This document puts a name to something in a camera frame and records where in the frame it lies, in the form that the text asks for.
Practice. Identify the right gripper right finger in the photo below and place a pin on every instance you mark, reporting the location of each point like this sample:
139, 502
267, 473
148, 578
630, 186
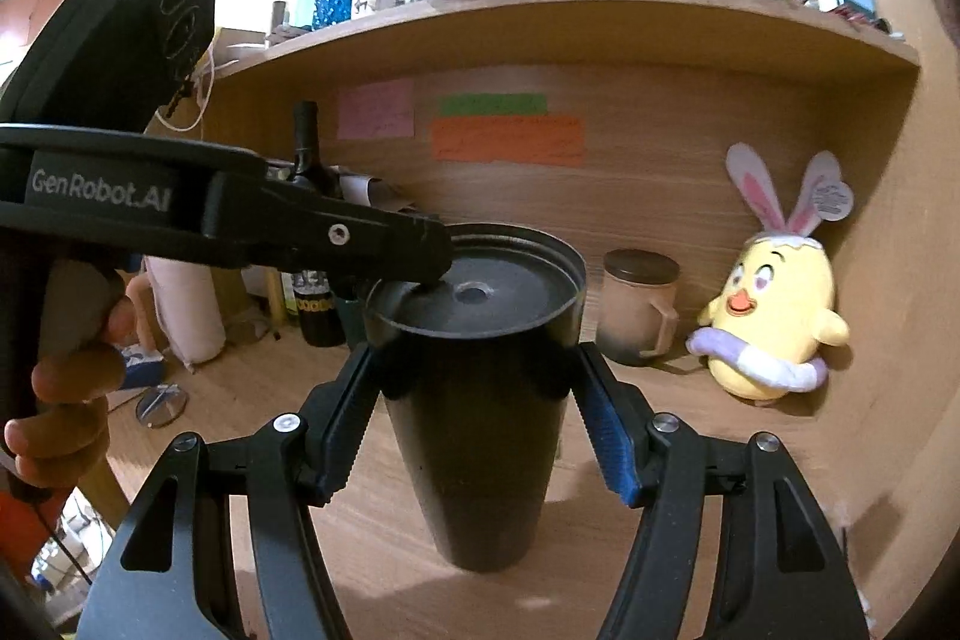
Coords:
780, 570

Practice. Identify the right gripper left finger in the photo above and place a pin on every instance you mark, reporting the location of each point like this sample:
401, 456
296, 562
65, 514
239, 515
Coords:
169, 572

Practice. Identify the black thermos tumbler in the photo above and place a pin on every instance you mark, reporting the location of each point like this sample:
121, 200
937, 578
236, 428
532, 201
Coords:
476, 370

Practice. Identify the person's left hand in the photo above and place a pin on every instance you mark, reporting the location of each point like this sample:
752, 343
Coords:
87, 320

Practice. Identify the yellow chick plush toy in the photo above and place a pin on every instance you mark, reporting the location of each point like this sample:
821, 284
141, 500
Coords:
760, 335

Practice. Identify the dark wine bottle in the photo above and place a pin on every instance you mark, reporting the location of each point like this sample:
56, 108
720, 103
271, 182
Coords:
318, 318

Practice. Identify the brown ceramic lidded mug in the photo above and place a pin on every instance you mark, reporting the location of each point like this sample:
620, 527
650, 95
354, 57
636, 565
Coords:
637, 315

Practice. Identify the pink sticky note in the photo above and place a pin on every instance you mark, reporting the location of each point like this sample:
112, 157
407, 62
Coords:
377, 111

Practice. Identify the green sticky note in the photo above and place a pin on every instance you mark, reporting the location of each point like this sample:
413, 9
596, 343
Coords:
492, 104

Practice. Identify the orange sticky note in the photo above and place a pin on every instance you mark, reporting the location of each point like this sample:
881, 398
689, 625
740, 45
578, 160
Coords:
540, 140

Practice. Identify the wooden shelf board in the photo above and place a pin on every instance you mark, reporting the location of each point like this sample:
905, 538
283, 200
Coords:
767, 37

